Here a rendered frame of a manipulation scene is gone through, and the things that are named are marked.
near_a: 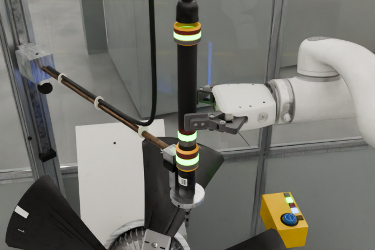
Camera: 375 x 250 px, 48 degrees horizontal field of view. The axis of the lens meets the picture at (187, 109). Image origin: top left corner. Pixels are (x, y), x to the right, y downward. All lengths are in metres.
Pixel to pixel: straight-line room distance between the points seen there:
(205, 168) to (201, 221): 0.98
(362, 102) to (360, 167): 1.36
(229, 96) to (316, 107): 0.16
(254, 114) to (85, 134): 0.66
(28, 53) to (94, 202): 0.46
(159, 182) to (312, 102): 0.45
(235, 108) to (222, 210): 1.26
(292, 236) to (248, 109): 0.73
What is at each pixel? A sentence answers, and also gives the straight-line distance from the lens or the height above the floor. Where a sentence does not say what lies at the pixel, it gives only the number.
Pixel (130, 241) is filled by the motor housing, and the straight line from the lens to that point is 1.17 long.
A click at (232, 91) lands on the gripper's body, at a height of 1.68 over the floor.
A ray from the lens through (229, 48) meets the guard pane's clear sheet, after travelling 1.52.
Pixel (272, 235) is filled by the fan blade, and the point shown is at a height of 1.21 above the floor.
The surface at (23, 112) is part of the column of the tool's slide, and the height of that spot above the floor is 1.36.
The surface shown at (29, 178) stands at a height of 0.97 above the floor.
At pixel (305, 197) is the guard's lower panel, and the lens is 2.04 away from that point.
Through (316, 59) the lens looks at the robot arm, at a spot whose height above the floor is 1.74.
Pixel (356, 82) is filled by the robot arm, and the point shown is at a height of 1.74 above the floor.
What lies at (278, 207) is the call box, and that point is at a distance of 1.43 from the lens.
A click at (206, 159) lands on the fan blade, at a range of 1.01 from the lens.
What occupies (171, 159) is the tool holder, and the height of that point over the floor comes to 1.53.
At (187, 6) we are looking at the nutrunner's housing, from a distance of 0.66.
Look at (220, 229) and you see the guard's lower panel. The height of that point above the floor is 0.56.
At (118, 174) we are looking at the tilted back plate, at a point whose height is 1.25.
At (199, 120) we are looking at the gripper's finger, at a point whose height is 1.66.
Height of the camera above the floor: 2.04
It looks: 31 degrees down
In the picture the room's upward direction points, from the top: straight up
